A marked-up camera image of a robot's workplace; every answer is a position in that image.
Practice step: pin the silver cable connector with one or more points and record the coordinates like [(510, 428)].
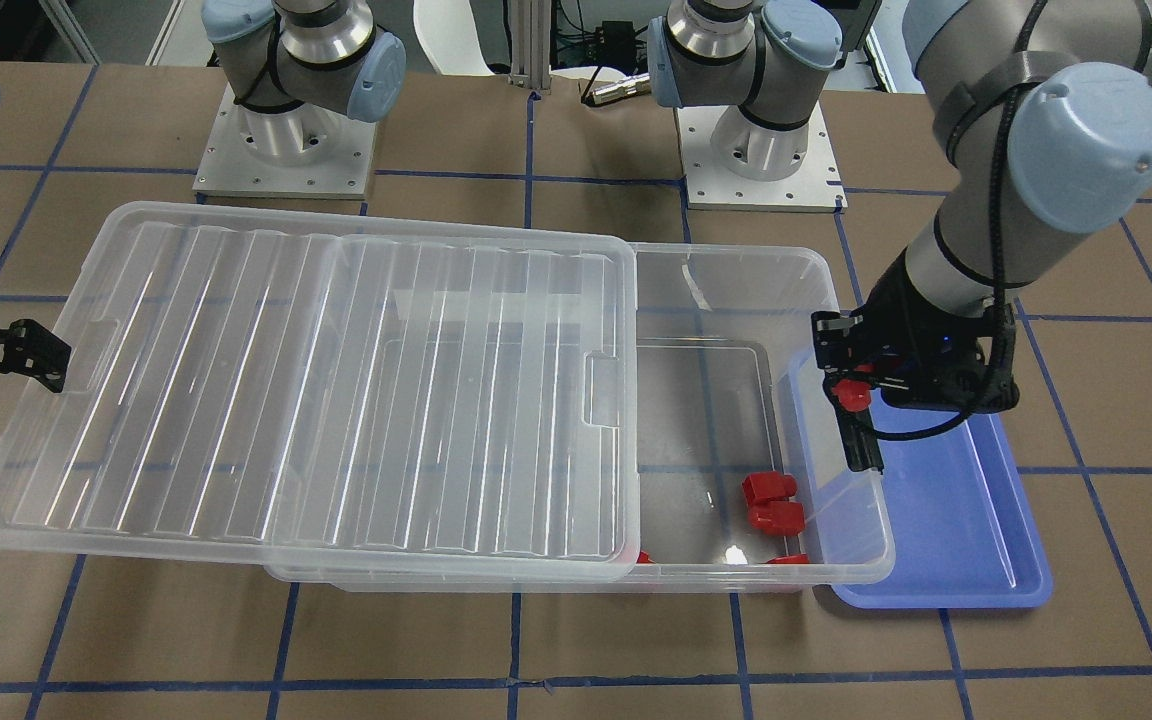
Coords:
[(601, 96)]

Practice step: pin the clear plastic box lid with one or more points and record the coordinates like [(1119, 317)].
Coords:
[(323, 392)]

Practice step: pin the blue plastic tray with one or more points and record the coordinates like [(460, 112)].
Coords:
[(963, 532)]

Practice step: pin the black box behind table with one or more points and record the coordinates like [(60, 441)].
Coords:
[(615, 42)]

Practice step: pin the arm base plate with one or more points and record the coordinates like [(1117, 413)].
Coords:
[(305, 153), (732, 165)]

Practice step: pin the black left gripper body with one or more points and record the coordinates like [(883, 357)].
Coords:
[(896, 300)]

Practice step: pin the aluminium frame post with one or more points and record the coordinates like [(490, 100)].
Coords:
[(530, 26)]

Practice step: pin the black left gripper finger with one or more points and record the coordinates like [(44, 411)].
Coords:
[(834, 342)]

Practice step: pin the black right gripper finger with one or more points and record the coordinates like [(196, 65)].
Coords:
[(50, 375)]

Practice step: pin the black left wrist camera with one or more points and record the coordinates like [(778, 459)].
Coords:
[(945, 369)]

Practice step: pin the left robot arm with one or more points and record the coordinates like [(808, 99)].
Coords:
[(1043, 107)]

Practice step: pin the clear plastic storage box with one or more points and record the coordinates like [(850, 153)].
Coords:
[(726, 385)]

